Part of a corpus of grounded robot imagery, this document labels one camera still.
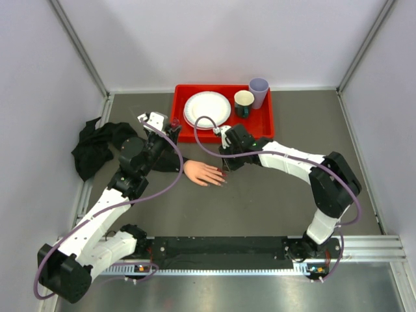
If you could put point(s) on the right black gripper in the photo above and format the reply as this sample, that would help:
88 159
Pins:
230 166

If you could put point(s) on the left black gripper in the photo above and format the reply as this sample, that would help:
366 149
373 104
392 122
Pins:
173 134

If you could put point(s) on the red nail polish bottle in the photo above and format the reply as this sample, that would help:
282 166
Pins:
175 123

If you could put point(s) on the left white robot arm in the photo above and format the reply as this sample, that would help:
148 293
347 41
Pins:
69 267

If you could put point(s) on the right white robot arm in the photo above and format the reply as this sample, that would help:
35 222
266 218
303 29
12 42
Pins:
333 184

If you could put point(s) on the mannequin hand with nails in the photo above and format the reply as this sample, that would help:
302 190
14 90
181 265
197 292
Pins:
203 174

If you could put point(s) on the white paper plates stack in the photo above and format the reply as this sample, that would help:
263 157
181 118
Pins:
210 104

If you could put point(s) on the dark green mug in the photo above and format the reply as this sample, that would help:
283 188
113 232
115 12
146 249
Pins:
243 101

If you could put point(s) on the black sleeve cloth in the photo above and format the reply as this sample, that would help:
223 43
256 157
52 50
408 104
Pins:
92 150

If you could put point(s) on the lavender plastic cup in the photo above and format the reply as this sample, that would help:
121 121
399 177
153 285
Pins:
259 88

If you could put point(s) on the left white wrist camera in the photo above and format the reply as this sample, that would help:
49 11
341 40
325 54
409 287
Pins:
153 120

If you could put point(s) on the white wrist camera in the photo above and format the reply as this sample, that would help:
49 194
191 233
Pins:
221 132
153 120

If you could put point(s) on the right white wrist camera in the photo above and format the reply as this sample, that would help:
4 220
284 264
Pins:
221 132

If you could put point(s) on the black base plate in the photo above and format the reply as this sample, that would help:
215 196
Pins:
235 253

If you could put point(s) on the grey slotted cable duct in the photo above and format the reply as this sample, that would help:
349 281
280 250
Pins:
294 269

